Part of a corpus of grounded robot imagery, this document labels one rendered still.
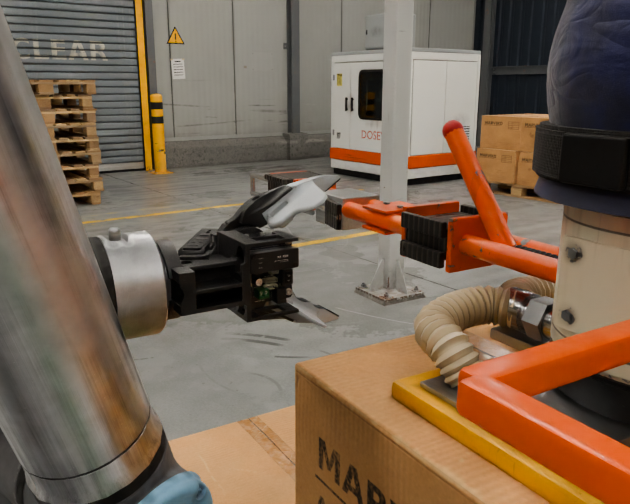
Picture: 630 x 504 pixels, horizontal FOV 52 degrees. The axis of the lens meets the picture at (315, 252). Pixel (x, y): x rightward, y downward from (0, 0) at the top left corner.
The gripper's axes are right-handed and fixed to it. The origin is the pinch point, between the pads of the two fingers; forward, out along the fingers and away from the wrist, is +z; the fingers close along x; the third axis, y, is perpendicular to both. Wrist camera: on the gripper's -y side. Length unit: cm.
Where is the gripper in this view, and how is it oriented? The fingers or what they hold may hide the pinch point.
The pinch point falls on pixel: (336, 246)
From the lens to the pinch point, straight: 68.0
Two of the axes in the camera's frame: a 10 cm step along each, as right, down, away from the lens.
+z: 8.6, -1.3, 5.0
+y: 5.2, 2.1, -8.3
